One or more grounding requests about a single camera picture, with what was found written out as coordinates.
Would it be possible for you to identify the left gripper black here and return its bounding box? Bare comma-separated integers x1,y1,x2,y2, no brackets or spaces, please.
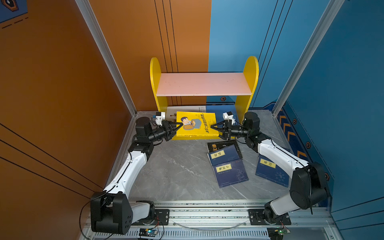
147,122,182,145

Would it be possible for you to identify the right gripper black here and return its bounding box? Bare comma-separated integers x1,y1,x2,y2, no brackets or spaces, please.
211,121,251,142

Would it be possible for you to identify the yellow cartoon cover book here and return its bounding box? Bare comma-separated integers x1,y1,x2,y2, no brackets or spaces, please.
176,112,219,140

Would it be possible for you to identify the white La Dame book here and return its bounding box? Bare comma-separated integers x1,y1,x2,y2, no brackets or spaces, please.
166,106,207,122

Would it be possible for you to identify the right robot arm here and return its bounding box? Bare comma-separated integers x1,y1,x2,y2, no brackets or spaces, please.
211,112,331,224

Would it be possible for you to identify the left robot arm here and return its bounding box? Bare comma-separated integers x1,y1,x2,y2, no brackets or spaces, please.
90,117,183,235

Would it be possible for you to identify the black book orange title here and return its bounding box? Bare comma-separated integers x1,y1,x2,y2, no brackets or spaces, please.
207,140,243,159

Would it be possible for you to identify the navy book under yellow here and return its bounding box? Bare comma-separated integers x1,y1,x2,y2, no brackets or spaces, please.
208,145,240,166

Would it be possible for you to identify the navy book yellow label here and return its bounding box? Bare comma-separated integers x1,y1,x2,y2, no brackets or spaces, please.
213,159,249,188

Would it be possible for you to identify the yellow pink blue bookshelf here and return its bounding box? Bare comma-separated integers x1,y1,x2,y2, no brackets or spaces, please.
149,55,260,141

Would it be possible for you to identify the navy book right front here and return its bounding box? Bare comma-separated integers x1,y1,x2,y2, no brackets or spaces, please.
255,155,290,188

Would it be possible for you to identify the left green circuit board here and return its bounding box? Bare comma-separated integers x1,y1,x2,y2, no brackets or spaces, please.
139,228,159,239

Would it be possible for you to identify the green circuit board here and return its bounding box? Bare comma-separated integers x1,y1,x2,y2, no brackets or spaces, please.
267,228,289,240
139,228,159,239

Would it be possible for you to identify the right green circuit board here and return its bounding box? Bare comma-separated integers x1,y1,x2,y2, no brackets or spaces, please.
267,228,289,240

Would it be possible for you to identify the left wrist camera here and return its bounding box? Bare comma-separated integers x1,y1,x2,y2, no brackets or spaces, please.
155,112,166,126

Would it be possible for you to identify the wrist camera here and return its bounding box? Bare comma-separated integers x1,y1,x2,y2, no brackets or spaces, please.
155,112,166,126
223,112,236,125

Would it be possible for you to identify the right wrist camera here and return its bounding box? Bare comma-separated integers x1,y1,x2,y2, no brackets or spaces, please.
223,112,236,125

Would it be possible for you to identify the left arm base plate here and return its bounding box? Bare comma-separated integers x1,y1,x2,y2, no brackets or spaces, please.
133,209,170,226

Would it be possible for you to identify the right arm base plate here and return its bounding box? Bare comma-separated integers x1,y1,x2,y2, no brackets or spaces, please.
248,208,292,226

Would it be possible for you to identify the aluminium frame rail front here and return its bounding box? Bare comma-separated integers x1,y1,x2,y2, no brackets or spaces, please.
80,200,343,240

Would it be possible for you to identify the left aluminium corner post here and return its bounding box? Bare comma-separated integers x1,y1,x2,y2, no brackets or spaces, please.
75,0,137,117

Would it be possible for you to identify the aluminium corner post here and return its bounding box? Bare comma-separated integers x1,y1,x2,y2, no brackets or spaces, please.
75,0,137,117
272,0,345,117

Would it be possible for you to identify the right aluminium corner post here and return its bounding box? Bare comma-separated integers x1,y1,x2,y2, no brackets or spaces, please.
272,0,345,117

